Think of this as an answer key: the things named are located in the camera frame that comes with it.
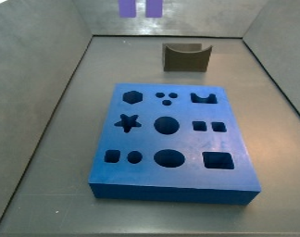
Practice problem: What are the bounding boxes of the blue shape-sorter block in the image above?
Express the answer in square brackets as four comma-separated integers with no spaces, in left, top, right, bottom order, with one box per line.
[88,83,261,205]

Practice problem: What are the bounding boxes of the dark grey curved block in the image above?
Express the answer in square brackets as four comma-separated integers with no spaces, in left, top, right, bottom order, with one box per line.
[162,44,213,72]

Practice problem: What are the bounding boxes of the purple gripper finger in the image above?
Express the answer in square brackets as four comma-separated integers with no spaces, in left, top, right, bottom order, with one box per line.
[118,0,136,18]
[144,0,163,18]

